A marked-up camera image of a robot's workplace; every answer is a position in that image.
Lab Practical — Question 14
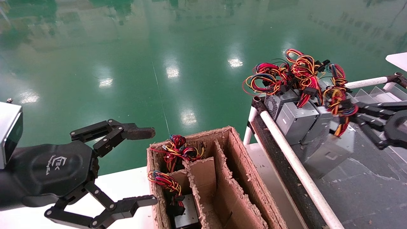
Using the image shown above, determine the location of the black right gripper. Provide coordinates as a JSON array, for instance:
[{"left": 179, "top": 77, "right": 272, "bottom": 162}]
[{"left": 343, "top": 99, "right": 407, "bottom": 150}]

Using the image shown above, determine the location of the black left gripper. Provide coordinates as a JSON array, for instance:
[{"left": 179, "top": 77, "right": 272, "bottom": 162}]
[{"left": 10, "top": 119, "right": 158, "bottom": 229}]

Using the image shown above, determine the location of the grey power supply with wires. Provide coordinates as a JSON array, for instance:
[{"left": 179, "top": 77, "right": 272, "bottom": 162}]
[
  {"left": 285, "top": 48, "right": 334, "bottom": 145},
  {"left": 147, "top": 170, "right": 200, "bottom": 229},
  {"left": 149, "top": 135, "right": 204, "bottom": 174},
  {"left": 304, "top": 87, "right": 359, "bottom": 179},
  {"left": 320, "top": 63, "right": 360, "bottom": 105}
]

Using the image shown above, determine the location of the black pipe connector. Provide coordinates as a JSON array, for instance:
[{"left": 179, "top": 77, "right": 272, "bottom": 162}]
[
  {"left": 384, "top": 72, "right": 407, "bottom": 90},
  {"left": 252, "top": 96, "right": 266, "bottom": 113}
]

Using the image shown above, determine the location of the white table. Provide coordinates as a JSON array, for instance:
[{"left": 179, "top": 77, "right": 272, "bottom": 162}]
[{"left": 385, "top": 52, "right": 407, "bottom": 73}]

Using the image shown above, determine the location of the grey power supply mesh face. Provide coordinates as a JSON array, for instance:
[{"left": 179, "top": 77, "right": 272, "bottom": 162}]
[{"left": 242, "top": 62, "right": 319, "bottom": 146}]

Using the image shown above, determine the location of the worn cardboard box with dividers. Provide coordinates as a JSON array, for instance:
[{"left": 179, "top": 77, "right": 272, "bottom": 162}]
[{"left": 146, "top": 126, "right": 288, "bottom": 229}]

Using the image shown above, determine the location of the white vertical pipe leg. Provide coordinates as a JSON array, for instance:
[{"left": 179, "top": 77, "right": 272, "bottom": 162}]
[{"left": 243, "top": 107, "right": 257, "bottom": 145}]

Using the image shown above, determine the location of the long white rail pipe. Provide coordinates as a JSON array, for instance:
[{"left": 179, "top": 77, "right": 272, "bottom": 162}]
[{"left": 259, "top": 107, "right": 345, "bottom": 229}]

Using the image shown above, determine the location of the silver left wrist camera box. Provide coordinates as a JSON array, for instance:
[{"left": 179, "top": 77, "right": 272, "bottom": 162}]
[{"left": 0, "top": 101, "right": 23, "bottom": 170}]

